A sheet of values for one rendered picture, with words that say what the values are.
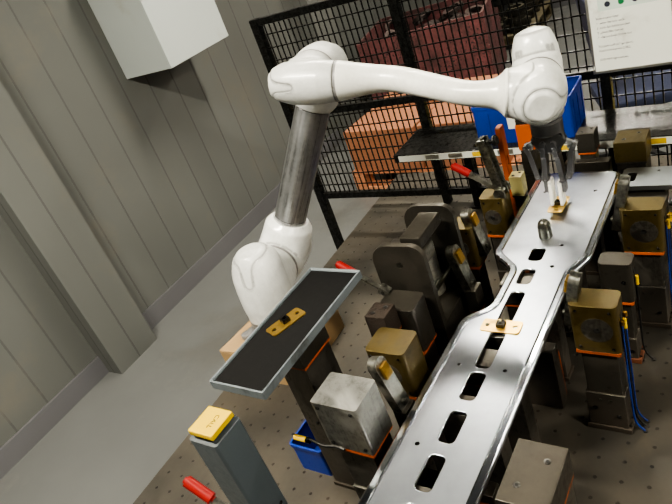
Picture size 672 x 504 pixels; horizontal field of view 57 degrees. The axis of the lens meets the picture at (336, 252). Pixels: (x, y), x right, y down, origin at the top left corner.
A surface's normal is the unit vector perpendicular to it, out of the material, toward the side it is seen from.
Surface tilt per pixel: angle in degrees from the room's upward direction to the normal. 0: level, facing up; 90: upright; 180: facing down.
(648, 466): 0
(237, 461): 90
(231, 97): 90
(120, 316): 90
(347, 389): 0
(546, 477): 0
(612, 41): 90
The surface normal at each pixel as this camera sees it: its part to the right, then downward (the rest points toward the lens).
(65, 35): 0.83, 0.00
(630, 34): -0.50, 0.57
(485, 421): -0.32, -0.82
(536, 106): -0.07, 0.55
